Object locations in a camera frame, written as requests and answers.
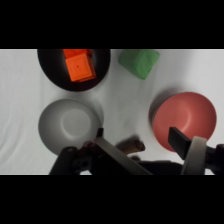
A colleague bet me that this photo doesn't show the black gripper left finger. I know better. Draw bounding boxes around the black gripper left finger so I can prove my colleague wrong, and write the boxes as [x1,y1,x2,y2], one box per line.
[89,127,153,175]

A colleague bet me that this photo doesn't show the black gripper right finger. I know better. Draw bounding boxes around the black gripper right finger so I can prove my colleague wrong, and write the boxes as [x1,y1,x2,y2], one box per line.
[167,126,208,175]

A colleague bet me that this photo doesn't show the pink bowl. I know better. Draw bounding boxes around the pink bowl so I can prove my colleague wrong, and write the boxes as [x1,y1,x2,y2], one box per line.
[152,91,218,153]

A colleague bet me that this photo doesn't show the grey bowl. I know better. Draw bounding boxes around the grey bowl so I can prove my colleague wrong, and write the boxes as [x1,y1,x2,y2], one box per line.
[37,98,104,156]

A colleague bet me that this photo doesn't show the black bowl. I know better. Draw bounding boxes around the black bowl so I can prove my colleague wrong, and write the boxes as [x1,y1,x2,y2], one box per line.
[37,49,112,93]

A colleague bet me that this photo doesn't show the brown plush toy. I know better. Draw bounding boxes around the brown plush toy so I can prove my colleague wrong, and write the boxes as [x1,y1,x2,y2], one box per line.
[115,138,147,156]

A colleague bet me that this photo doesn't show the orange cube block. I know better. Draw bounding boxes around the orange cube block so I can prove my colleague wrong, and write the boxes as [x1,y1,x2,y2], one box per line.
[65,53,98,83]

